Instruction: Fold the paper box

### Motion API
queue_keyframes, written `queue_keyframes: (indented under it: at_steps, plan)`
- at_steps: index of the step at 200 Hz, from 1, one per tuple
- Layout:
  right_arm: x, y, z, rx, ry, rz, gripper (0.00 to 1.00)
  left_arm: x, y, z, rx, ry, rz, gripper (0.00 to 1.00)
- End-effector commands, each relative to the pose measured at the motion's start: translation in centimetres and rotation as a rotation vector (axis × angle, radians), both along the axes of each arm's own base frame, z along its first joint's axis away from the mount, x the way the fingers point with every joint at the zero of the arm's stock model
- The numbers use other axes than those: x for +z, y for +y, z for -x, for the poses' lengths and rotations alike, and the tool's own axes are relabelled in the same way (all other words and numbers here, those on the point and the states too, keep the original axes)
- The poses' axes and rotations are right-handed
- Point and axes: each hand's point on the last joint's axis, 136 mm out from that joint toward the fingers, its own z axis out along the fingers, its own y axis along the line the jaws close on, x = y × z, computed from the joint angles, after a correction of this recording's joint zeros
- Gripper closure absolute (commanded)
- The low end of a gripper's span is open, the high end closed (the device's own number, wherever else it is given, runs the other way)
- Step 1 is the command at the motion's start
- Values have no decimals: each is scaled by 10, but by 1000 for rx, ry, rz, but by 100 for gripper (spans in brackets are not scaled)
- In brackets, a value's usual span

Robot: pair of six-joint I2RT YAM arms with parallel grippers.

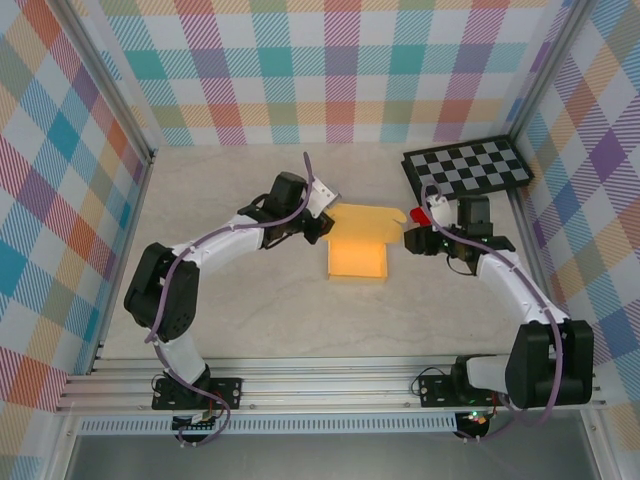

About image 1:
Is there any yellow paper box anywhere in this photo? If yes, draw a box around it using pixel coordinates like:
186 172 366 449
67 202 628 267
324 202 409 287

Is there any black grey checkerboard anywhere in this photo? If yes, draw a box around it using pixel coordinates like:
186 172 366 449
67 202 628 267
401 135 535 202

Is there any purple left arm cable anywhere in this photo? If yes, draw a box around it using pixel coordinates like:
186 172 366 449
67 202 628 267
144 152 321 449

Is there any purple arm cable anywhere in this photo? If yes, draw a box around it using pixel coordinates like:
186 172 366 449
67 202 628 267
144 152 321 449
422 183 564 444

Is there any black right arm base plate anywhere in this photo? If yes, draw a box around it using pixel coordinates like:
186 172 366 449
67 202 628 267
417 369 510 409

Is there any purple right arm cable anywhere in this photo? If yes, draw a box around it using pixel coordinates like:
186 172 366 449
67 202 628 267
422 183 564 444

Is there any aluminium frame post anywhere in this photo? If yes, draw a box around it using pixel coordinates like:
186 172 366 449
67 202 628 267
54 0 157 167
504 0 596 146

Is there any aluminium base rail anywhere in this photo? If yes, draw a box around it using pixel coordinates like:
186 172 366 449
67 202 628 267
54 354 609 414

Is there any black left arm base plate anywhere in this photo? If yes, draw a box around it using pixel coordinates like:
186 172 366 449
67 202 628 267
151 377 245 412

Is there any white slotted cable duct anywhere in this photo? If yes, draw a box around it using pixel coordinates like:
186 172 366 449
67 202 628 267
77 417 461 436

